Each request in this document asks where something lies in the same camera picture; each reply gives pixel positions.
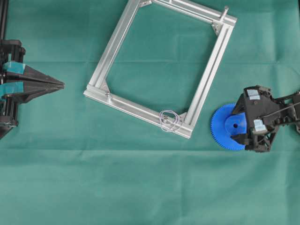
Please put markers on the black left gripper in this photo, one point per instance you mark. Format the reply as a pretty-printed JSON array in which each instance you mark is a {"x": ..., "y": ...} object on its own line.
[{"x": 12, "y": 90}]

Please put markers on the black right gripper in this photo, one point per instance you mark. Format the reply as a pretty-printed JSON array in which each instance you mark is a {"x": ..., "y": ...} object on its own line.
[{"x": 257, "y": 103}]

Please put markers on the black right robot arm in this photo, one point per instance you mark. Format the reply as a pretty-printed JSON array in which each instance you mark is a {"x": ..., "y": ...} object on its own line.
[{"x": 289, "y": 110}]

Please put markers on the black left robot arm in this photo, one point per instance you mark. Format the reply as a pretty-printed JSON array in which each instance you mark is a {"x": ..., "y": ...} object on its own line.
[{"x": 3, "y": 20}]

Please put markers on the steel shaft top corner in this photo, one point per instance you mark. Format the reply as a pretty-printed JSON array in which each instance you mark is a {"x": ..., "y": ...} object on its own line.
[{"x": 224, "y": 13}]

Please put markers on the blue plastic gear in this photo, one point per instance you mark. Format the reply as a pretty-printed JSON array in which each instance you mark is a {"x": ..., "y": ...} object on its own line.
[{"x": 223, "y": 125}]

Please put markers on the clear rubber band loops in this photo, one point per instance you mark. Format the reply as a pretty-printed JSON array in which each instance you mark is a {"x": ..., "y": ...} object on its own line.
[{"x": 170, "y": 121}]

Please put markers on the square aluminium extrusion frame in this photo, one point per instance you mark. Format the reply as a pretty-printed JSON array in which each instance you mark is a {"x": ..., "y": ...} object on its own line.
[{"x": 97, "y": 86}]

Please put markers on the green table cloth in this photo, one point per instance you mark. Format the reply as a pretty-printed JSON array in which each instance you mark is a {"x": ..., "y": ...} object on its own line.
[{"x": 75, "y": 161}]

